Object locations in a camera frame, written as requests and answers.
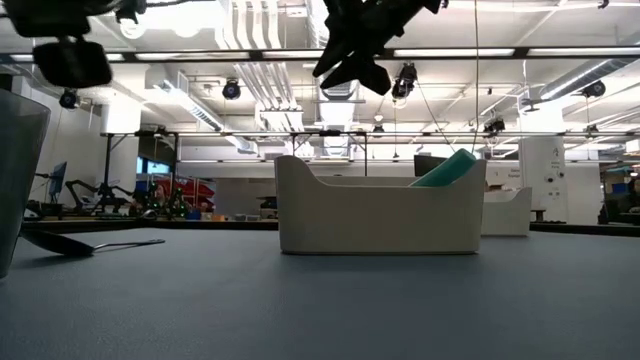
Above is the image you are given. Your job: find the white plastic bin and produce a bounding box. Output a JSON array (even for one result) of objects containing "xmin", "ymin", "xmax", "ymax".
[{"xmin": 481, "ymin": 186, "xmax": 533, "ymax": 238}]

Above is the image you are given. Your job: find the beige plastic bin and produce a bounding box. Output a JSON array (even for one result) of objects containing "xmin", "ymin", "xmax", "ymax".
[{"xmin": 273, "ymin": 154, "xmax": 487, "ymax": 256}]

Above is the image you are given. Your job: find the black overhead rig camera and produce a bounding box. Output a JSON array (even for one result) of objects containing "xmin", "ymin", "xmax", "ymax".
[{"xmin": 391, "ymin": 62, "xmax": 419, "ymax": 100}]

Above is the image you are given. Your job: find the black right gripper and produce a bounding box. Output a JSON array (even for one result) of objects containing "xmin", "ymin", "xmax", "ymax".
[{"xmin": 312, "ymin": 0, "xmax": 445, "ymax": 97}]

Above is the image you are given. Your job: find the black background monitor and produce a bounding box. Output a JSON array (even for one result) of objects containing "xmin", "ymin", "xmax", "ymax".
[{"xmin": 413, "ymin": 154, "xmax": 450, "ymax": 177}]

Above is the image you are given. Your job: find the shelf with blue bins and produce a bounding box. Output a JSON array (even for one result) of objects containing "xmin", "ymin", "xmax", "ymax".
[{"xmin": 601, "ymin": 164, "xmax": 640, "ymax": 226}]

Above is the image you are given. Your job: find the teal handle spoon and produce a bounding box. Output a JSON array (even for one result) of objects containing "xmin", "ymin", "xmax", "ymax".
[{"xmin": 408, "ymin": 147, "xmax": 478, "ymax": 189}]

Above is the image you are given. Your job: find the black hanging camera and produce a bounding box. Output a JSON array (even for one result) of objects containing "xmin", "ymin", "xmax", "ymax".
[
  {"xmin": 482, "ymin": 117, "xmax": 507, "ymax": 137},
  {"xmin": 221, "ymin": 78, "xmax": 243, "ymax": 102},
  {"xmin": 581, "ymin": 79, "xmax": 608, "ymax": 99},
  {"xmin": 58, "ymin": 87, "xmax": 82, "ymax": 111}
]

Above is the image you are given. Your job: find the blue table mat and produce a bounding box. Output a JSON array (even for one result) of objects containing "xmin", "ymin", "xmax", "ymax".
[{"xmin": 0, "ymin": 228, "xmax": 640, "ymax": 360}]

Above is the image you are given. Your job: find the long ceiling light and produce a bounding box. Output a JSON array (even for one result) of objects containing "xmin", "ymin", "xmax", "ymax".
[{"xmin": 152, "ymin": 78, "xmax": 226, "ymax": 132}]

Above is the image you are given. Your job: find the black overhead beam with lights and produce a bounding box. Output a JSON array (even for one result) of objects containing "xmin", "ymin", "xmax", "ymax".
[{"xmin": 0, "ymin": 46, "xmax": 640, "ymax": 65}]

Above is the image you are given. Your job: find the dark translucent plastic bin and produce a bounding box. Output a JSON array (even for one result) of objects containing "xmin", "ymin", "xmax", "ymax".
[{"xmin": 0, "ymin": 88, "xmax": 52, "ymax": 279}]

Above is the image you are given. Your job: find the black metal spoon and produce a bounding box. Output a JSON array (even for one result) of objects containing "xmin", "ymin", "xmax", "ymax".
[{"xmin": 19, "ymin": 228, "xmax": 167, "ymax": 259}]

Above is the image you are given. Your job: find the background monitor blue screen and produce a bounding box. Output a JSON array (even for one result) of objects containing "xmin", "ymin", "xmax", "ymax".
[{"xmin": 48, "ymin": 160, "xmax": 69, "ymax": 199}]

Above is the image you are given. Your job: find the black background rig frame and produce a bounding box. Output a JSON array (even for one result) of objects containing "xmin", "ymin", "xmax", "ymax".
[{"xmin": 99, "ymin": 128, "xmax": 372, "ymax": 221}]

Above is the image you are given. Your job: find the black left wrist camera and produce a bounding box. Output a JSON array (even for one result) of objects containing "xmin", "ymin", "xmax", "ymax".
[{"xmin": 31, "ymin": 38, "xmax": 114, "ymax": 90}]

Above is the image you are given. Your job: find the red background banner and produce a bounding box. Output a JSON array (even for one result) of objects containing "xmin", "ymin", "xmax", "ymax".
[{"xmin": 162, "ymin": 175, "xmax": 217, "ymax": 211}]

